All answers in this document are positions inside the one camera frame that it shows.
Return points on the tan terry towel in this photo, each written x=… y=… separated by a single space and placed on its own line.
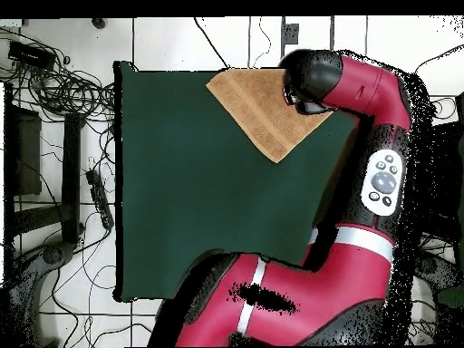
x=253 y=105

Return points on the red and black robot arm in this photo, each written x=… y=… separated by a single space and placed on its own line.
x=362 y=87

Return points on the dark flat panel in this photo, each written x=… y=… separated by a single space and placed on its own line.
x=449 y=163
x=27 y=152

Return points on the dark grey square plate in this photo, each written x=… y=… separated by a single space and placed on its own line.
x=290 y=33

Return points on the dark green table cloth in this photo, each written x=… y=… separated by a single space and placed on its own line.
x=181 y=199

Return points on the black power strip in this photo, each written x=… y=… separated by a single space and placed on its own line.
x=99 y=199

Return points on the black electronics box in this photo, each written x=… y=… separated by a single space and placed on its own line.
x=30 y=54

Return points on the dark stand foot with knob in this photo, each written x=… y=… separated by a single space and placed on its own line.
x=52 y=254

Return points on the grey square floor frame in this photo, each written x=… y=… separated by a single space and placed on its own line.
x=282 y=40

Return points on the black metal frame stand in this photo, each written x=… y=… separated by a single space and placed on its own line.
x=71 y=174

